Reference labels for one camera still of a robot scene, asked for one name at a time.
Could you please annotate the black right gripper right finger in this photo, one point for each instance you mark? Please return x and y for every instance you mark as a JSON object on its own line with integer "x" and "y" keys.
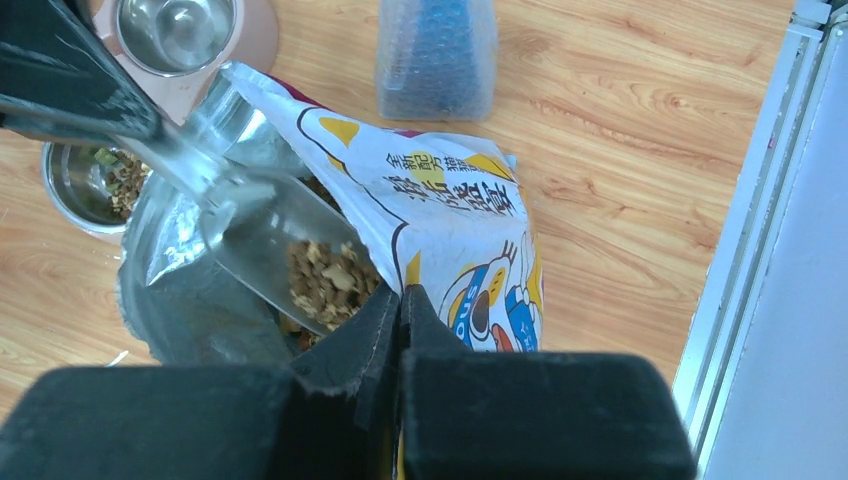
{"x": 542, "y": 415}

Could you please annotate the clear plastic food scoop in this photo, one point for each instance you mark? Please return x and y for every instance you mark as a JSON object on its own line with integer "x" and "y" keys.
{"x": 248, "y": 215}

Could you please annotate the steel bowl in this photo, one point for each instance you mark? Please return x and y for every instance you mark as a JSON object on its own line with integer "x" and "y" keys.
{"x": 94, "y": 188}
{"x": 174, "y": 37}

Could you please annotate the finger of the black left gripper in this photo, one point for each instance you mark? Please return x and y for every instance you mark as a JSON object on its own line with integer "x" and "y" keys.
{"x": 59, "y": 81}

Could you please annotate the steel bowl far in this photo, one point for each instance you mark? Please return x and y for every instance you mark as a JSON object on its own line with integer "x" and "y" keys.
{"x": 174, "y": 37}

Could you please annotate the brown pet food kibble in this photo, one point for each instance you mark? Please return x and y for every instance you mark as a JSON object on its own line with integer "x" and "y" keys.
{"x": 328, "y": 275}

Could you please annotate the blue item in bubble wrap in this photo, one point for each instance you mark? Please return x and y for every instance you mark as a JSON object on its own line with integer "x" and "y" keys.
{"x": 436, "y": 60}

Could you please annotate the steel bowl near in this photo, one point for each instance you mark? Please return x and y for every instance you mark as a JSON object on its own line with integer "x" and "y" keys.
{"x": 94, "y": 188}

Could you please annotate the pink double bowl feeder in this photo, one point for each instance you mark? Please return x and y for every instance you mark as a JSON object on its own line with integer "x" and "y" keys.
{"x": 254, "y": 41}

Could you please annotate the cat food bag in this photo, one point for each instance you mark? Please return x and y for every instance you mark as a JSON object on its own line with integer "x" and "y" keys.
{"x": 443, "y": 211}

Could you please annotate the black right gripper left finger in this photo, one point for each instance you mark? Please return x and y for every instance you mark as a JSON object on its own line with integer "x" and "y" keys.
{"x": 330, "y": 414}

